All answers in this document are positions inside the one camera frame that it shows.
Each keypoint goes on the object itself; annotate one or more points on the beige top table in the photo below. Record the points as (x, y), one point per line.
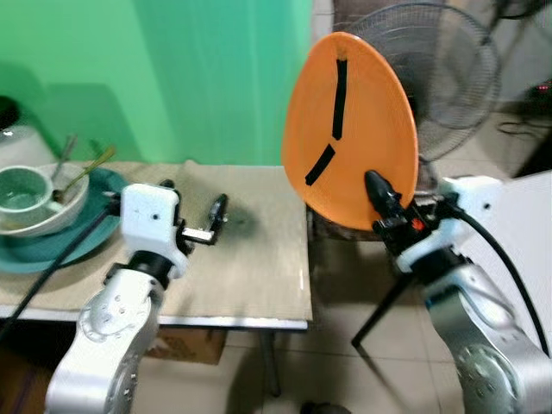
(259, 259)

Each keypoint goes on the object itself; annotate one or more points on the black slanted stand leg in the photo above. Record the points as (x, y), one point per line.
(379, 312)

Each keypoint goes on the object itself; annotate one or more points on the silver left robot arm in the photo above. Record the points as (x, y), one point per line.
(103, 336)

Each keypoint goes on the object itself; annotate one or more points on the white table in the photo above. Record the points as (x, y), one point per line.
(530, 233)

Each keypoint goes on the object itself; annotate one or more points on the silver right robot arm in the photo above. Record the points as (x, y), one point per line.
(483, 345)

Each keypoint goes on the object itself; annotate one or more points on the teal plate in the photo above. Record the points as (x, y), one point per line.
(78, 246)

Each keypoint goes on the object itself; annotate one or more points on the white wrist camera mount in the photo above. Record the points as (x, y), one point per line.
(147, 216)
(470, 191)

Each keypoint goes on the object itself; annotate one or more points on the white bowl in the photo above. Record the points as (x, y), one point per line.
(65, 211)

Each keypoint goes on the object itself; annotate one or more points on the orange plate with black tape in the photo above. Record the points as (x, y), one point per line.
(371, 129)

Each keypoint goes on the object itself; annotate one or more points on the glass jar with black lid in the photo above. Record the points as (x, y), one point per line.
(10, 129)

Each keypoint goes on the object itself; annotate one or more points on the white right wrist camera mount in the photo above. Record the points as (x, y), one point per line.
(470, 191)

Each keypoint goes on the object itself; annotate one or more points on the black standing fan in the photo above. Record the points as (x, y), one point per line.
(453, 78)

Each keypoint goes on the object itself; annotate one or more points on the brown cardboard box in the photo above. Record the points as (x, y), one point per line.
(190, 345)

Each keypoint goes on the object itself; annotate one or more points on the pale green cup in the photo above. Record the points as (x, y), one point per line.
(21, 198)

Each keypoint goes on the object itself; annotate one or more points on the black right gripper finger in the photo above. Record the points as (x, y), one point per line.
(381, 197)

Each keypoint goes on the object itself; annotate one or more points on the grey metal spoon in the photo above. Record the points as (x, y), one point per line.
(65, 155)

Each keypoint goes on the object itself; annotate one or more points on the green backdrop cloth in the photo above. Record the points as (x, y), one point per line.
(172, 78)

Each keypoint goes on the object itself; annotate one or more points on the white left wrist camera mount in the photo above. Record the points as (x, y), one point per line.
(147, 216)

